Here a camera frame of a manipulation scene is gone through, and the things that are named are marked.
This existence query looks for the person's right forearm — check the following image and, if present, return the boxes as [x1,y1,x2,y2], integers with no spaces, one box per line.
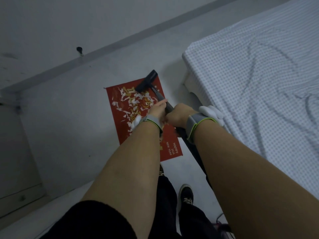
[193,120,319,239]

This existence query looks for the white wardrobe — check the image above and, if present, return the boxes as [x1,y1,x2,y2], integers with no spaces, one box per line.
[0,180,96,239]

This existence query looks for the person's left hand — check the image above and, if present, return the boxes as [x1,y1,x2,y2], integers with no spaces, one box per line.
[148,99,169,125]

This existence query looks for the red poster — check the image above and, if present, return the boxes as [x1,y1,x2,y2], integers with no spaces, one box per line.
[103,78,184,162]

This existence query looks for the black vacuum hose and wand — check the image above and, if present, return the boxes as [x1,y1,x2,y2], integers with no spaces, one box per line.
[175,126,214,190]
[134,69,175,115]

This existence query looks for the grey right wrist band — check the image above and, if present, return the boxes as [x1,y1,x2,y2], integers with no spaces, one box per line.
[185,114,219,145]

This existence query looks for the person's left forearm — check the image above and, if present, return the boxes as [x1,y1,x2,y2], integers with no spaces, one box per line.
[81,123,161,239]

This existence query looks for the brown wooden door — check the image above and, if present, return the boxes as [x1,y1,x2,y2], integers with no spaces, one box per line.
[0,97,48,218]

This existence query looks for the grey left wrist band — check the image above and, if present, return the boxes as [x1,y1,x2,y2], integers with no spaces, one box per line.
[139,114,164,141]

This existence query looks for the scattered paper scraps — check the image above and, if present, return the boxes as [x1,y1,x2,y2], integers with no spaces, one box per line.
[111,86,160,133]

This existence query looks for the white wrist tracker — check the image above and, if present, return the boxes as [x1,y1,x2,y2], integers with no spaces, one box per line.
[128,115,143,132]
[199,105,225,127]

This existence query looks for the black shirt sleeve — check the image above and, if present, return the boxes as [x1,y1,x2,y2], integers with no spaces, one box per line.
[40,200,138,239]

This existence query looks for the black right shoe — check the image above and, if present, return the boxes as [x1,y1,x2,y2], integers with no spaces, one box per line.
[178,184,194,206]

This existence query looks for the black striped trousers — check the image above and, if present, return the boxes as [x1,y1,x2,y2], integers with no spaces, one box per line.
[148,175,234,239]

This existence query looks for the white right wrist tracker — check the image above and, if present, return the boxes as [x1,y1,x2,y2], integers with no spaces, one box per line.
[199,105,225,127]

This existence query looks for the white bed frame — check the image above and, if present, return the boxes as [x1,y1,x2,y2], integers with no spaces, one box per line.
[184,71,207,107]

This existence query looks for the white left wrist tracker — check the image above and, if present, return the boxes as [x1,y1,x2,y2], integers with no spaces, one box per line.
[128,115,143,132]

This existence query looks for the grey wrist band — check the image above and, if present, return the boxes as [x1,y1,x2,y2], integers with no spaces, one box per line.
[139,114,164,141]
[185,114,219,145]

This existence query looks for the bed with checked sheet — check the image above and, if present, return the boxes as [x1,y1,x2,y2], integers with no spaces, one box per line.
[182,0,319,201]

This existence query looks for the person's right hand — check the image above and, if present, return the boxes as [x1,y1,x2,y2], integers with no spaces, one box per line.
[164,103,199,130]

